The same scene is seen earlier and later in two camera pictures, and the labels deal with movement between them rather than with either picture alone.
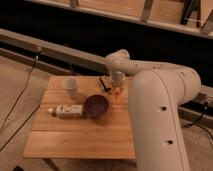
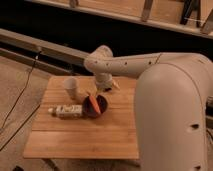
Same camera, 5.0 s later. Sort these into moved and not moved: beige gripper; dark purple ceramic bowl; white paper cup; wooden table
Moved: beige gripper
Not moved: dark purple ceramic bowl; wooden table; white paper cup
